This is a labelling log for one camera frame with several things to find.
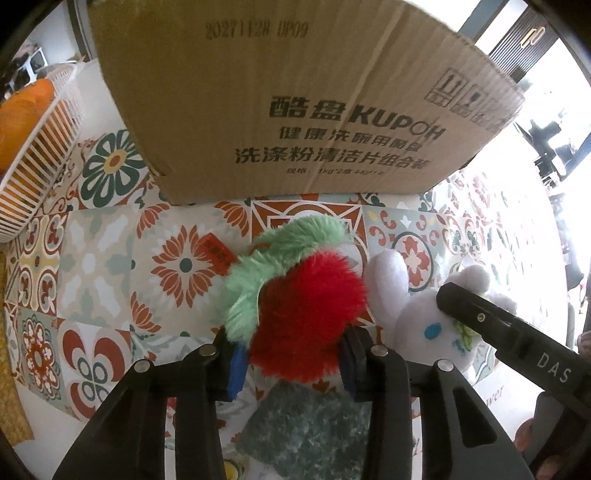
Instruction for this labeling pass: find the white slatted fruit basket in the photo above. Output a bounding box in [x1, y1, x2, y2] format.
[0, 62, 88, 243]

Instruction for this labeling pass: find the red and green plush toy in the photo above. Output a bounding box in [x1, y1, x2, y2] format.
[224, 216, 370, 381]

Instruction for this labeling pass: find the white plush toy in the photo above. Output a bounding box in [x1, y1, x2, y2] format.
[365, 249, 518, 384]

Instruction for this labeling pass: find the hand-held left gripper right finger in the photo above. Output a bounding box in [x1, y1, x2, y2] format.
[338, 327, 534, 480]

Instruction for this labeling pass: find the wood panel with gold ornament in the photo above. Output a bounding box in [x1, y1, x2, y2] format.
[485, 9, 561, 81]

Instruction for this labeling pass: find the dark furniture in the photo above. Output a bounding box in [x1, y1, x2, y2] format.
[517, 119, 578, 181]

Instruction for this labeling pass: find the dark green plush toy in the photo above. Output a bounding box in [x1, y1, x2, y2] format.
[235, 381, 377, 480]

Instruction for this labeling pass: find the red paper tag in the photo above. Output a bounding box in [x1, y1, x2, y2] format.
[199, 233, 236, 277]

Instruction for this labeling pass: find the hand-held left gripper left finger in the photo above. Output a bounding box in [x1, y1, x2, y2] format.
[51, 330, 250, 480]

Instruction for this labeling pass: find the brown cardboard box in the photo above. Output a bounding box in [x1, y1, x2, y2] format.
[88, 0, 527, 206]

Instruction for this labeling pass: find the floral patterned table mat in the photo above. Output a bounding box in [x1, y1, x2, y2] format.
[0, 129, 573, 444]

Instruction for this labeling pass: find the pile of oranges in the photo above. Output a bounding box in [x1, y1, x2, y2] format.
[0, 78, 58, 174]

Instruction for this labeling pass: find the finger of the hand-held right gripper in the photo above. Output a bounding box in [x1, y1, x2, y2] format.
[436, 282, 525, 354]

